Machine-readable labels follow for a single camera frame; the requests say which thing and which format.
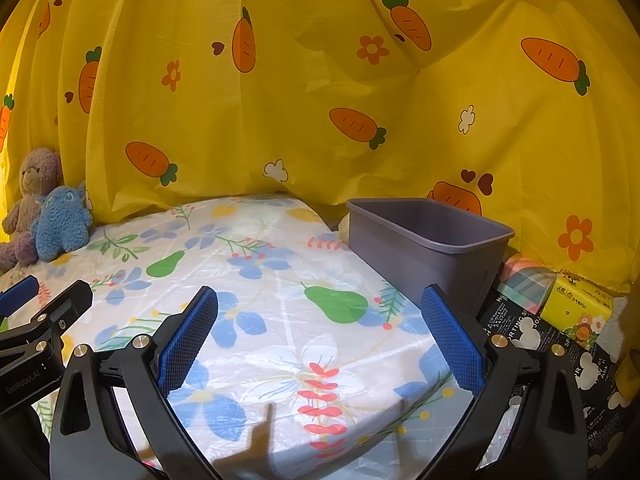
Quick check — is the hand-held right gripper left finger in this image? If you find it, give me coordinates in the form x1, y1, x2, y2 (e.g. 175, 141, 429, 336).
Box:
49, 286, 223, 480

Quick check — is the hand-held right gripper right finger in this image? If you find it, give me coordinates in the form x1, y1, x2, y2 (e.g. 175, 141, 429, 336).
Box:
410, 284, 587, 480

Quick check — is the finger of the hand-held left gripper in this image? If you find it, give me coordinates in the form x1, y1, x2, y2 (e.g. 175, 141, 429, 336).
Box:
0, 280, 93, 357
0, 275, 40, 318

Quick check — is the grey plastic bin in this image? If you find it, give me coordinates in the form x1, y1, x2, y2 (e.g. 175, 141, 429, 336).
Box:
346, 197, 516, 313

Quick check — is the black printed bag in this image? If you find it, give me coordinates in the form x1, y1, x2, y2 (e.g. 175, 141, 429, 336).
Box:
475, 287, 631, 480

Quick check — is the blue plush monster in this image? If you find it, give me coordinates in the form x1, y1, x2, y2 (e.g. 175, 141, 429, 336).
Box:
32, 182, 95, 262

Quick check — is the pastel plaid tissue pack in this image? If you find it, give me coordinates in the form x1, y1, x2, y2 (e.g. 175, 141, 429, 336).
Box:
495, 254, 558, 316

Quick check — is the purple teddy bear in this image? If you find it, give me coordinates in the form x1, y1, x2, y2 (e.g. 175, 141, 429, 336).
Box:
0, 147, 65, 272

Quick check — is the yellow tissue pack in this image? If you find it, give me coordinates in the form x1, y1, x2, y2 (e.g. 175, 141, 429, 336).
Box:
540, 270, 615, 351

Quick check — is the white fluffy cloth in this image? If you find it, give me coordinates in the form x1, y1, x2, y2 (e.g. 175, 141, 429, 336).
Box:
597, 296, 632, 361

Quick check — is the yellow round object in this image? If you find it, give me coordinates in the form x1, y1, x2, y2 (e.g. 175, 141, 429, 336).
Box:
614, 355, 640, 397

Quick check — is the yellow carrot print curtain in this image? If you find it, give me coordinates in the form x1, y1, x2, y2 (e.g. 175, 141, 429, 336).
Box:
0, 0, 640, 301

